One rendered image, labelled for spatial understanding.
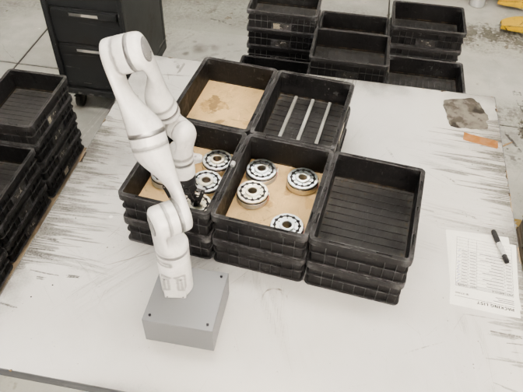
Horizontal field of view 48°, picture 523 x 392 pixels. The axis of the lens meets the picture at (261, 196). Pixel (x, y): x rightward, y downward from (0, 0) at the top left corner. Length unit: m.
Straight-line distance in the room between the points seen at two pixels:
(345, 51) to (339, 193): 1.46
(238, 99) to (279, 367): 1.08
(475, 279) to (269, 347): 0.70
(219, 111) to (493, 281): 1.14
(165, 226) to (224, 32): 3.03
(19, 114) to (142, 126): 1.61
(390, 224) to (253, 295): 0.49
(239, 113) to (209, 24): 2.28
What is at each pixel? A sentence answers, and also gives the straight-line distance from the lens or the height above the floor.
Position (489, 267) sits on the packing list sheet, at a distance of 2.06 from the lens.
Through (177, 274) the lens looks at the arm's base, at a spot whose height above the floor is 0.91.
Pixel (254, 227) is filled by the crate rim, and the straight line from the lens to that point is 1.71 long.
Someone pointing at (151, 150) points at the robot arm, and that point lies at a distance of 1.43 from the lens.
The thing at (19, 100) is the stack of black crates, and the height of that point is 0.49.
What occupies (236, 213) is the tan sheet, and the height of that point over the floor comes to 0.83.
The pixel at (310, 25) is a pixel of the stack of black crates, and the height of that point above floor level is 0.54.
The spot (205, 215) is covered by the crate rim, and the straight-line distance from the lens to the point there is 1.75.
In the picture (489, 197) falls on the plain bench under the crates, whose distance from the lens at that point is 2.29.
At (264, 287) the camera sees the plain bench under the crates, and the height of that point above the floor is 0.70.
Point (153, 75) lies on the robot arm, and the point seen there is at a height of 1.40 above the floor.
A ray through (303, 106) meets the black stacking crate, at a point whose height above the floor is 0.83.
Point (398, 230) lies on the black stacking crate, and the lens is 1.89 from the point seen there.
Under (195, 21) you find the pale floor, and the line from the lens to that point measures 4.53.
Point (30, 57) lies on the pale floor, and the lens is 4.34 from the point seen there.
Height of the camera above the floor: 2.22
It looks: 46 degrees down
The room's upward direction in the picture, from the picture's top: 2 degrees clockwise
